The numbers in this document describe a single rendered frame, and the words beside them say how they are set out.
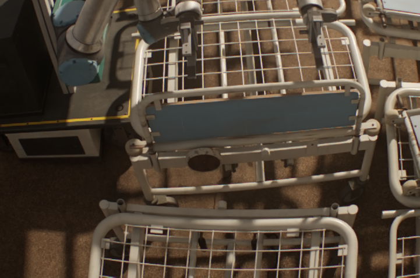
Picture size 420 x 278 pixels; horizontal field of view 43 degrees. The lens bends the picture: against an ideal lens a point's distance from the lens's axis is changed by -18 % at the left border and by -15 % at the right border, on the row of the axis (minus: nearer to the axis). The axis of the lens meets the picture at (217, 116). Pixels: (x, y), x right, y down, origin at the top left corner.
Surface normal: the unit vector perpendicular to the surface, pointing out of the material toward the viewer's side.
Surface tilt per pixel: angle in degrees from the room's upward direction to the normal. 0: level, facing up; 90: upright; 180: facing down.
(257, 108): 90
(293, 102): 90
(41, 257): 0
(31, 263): 0
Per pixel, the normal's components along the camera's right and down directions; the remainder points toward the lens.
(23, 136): 0.02, 0.80
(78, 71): 0.22, 0.81
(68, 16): -0.11, -0.66
